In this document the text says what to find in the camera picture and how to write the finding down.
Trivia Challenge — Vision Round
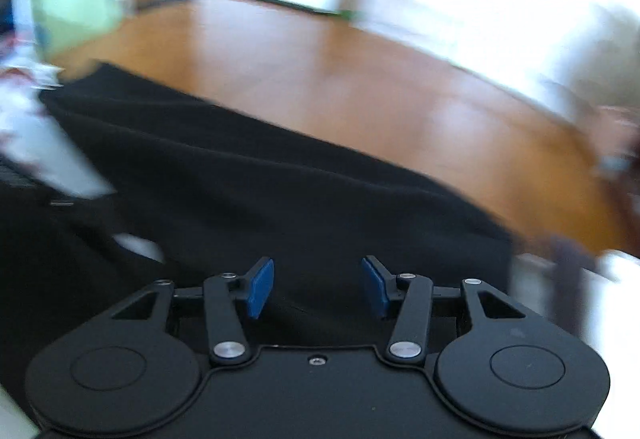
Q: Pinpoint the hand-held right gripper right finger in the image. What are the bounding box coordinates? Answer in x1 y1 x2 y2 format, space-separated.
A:
361 255 531 365

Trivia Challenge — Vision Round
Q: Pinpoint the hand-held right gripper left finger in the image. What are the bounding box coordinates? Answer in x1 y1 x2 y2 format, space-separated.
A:
110 256 276 367

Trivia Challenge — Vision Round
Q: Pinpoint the black fleece garment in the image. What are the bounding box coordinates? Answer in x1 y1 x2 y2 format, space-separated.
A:
0 61 516 355

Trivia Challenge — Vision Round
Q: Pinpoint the pile of mixed clothes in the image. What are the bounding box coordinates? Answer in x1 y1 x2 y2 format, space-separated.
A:
0 34 118 200

